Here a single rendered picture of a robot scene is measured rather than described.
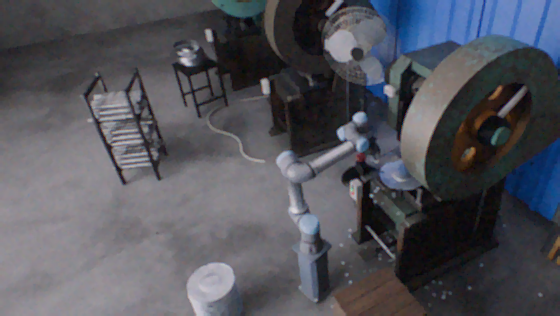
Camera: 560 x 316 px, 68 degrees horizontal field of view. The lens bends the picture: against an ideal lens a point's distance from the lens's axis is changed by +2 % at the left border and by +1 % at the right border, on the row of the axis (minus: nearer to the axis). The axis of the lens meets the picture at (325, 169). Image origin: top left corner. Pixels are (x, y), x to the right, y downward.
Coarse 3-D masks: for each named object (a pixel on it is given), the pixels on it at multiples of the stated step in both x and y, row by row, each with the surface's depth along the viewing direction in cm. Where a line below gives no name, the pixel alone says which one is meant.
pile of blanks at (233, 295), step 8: (232, 288) 253; (224, 296) 248; (232, 296) 255; (192, 304) 255; (200, 304) 245; (208, 304) 245; (216, 304) 247; (224, 304) 251; (232, 304) 258; (240, 304) 270; (200, 312) 253; (208, 312) 251; (216, 312) 251; (224, 312) 255; (232, 312) 261; (240, 312) 271
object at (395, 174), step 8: (400, 160) 270; (384, 168) 265; (392, 168) 265; (400, 168) 263; (384, 176) 259; (392, 176) 258; (400, 176) 257; (408, 176) 257; (392, 184) 252; (400, 184) 252; (408, 184) 252; (416, 184) 251
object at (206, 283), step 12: (216, 264) 266; (192, 276) 260; (204, 276) 259; (216, 276) 258; (228, 276) 258; (192, 288) 253; (204, 288) 251; (216, 288) 252; (228, 288) 251; (204, 300) 245; (216, 300) 245
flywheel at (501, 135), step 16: (496, 96) 197; (512, 96) 201; (528, 96) 205; (480, 112) 195; (512, 112) 209; (528, 112) 210; (464, 128) 197; (480, 128) 193; (496, 128) 189; (512, 128) 217; (464, 144) 204; (480, 144) 211; (496, 144) 193; (512, 144) 219; (464, 160) 215; (480, 160) 219; (496, 160) 221
